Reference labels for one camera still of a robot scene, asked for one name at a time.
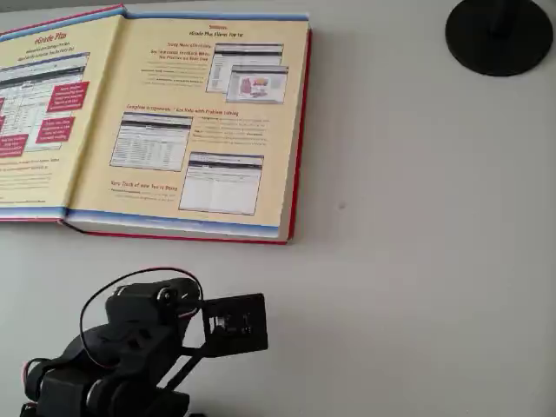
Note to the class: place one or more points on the black round stand base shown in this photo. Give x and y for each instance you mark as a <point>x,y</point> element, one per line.
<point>499,43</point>

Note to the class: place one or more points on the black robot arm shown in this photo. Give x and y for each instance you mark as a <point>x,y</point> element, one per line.
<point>108,382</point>

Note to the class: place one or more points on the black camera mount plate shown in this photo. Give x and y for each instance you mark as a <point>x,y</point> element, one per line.
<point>236,321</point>

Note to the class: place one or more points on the red hardcover anatomy textbook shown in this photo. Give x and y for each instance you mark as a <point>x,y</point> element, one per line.
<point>195,130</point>

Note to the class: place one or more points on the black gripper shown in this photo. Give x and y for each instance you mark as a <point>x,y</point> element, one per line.
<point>138,294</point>

